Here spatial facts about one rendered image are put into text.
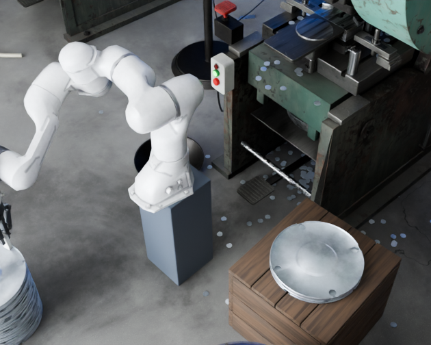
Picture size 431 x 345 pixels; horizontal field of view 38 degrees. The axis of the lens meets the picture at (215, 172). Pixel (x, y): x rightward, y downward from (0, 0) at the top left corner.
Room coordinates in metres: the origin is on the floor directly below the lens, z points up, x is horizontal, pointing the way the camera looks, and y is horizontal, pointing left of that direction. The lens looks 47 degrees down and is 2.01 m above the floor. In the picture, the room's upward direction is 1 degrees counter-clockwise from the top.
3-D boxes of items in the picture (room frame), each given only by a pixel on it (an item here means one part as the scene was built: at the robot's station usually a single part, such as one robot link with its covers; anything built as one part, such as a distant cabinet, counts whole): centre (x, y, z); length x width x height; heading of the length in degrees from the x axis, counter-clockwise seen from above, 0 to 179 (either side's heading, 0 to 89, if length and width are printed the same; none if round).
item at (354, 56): (1.64, -0.45, 0.75); 0.03 x 0.03 x 0.10; 40
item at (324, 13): (1.85, -0.43, 0.76); 0.15 x 0.09 x 0.05; 40
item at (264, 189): (1.77, -0.33, 0.14); 0.59 x 0.10 x 0.05; 130
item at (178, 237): (1.42, 0.14, 0.23); 0.18 x 0.18 x 0.45; 43
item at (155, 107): (1.45, 0.21, 0.78); 0.25 x 0.18 x 0.11; 40
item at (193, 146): (1.89, 0.20, 0.04); 0.30 x 0.30 x 0.07
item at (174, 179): (1.39, 0.17, 0.52); 0.22 x 0.19 x 0.14; 133
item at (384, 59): (1.73, -0.55, 0.76); 0.17 x 0.06 x 0.10; 40
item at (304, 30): (1.74, -0.30, 0.72); 0.25 x 0.14 x 0.14; 130
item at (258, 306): (1.14, -0.31, 0.18); 0.40 x 0.38 x 0.35; 136
